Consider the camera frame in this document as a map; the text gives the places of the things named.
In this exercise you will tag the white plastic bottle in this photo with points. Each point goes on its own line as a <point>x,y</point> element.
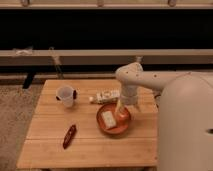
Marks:
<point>105,97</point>

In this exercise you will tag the white rectangular sponge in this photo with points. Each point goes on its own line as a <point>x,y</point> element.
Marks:
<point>108,119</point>

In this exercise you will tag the grey horizontal rail beam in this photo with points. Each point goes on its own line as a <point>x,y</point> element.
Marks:
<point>105,57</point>

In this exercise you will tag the translucent plastic cup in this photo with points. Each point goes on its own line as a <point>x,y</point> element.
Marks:
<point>66,94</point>

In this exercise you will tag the yellowish translucent gripper finger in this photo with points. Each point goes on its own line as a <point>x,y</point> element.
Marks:
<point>120,110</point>

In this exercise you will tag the orange round plate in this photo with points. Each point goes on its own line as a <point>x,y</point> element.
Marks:
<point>122,123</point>

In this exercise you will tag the wooden table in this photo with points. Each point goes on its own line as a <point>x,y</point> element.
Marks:
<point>63,132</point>

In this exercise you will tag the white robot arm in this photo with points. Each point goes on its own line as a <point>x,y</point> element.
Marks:
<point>185,114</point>

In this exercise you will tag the black table leg bracket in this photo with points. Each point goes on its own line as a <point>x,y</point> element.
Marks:
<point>28,80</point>

